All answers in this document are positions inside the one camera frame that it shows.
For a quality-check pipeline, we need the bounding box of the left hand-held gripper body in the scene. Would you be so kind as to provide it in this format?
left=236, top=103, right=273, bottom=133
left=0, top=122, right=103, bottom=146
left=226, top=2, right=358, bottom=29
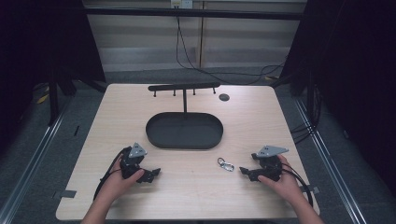
left=120, top=142, right=149, bottom=180

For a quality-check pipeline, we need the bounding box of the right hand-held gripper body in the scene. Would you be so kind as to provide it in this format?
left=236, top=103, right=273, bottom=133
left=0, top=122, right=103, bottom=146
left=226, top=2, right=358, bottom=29
left=251, top=145, right=290, bottom=183

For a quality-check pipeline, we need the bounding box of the person's right hand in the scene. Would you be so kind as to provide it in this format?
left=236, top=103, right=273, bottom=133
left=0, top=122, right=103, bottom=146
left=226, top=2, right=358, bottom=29
left=257, top=154, right=304, bottom=205

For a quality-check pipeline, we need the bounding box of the person's left hand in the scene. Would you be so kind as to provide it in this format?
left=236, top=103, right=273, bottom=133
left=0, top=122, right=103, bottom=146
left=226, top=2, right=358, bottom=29
left=100, top=161, right=146, bottom=202

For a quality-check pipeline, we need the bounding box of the grey tape strip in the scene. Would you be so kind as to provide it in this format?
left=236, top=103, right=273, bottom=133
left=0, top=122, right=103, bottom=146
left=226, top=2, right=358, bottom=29
left=299, top=185, right=320, bottom=195
left=51, top=189, right=78, bottom=201

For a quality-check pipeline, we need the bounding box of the black key rack with tray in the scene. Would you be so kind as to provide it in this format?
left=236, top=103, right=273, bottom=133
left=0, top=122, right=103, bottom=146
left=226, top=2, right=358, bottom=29
left=145, top=81, right=225, bottom=150

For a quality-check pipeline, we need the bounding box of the black metal stand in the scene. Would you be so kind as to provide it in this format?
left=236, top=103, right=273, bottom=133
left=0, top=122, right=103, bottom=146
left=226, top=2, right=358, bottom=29
left=47, top=69, right=61, bottom=127

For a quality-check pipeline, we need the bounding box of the yellow tape piece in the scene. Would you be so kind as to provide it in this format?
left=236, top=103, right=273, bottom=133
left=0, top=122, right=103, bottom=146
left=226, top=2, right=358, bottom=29
left=35, top=92, right=50, bottom=105

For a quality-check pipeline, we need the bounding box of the dark curtain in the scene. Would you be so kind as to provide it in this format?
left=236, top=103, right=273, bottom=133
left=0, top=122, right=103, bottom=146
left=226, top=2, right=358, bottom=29
left=279, top=0, right=396, bottom=190
left=0, top=0, right=106, bottom=157

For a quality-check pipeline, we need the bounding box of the silver carabiner key ring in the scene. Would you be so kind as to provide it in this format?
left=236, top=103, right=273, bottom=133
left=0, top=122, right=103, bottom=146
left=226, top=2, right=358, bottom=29
left=217, top=157, right=235, bottom=173

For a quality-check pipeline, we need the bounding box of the left hand-held gripper black cable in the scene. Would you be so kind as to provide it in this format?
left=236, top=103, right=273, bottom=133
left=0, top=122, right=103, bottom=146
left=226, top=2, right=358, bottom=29
left=92, top=147, right=132, bottom=202

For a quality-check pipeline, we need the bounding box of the hand-held gripper black cable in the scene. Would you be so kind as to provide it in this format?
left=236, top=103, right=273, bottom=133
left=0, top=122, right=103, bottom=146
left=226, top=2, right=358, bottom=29
left=92, top=147, right=132, bottom=202
left=281, top=162, right=314, bottom=208

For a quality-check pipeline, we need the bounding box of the right hand-held gripper black cable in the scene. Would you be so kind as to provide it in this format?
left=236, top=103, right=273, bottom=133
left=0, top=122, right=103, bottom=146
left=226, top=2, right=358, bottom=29
left=281, top=162, right=314, bottom=208

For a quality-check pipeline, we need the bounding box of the bundle of black floor cables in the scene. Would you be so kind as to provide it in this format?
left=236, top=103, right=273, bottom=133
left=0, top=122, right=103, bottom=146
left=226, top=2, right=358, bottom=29
left=290, top=83, right=323, bottom=145

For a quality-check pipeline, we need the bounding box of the metal floor rail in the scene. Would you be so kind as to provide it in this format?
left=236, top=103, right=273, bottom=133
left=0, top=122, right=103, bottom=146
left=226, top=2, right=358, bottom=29
left=0, top=104, right=71, bottom=224
left=293, top=98, right=370, bottom=224

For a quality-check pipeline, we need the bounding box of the black cable from wall socket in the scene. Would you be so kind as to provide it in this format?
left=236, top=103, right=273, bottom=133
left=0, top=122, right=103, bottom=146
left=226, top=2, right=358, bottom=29
left=175, top=15, right=286, bottom=86

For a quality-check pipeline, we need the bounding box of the black horizontal frame bar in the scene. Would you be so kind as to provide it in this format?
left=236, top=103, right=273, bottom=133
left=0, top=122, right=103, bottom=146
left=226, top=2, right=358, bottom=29
left=83, top=7, right=304, bottom=21

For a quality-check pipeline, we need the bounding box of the white wall socket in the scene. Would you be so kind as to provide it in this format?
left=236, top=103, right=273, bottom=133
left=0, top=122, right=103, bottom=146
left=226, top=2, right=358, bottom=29
left=170, top=0, right=194, bottom=10

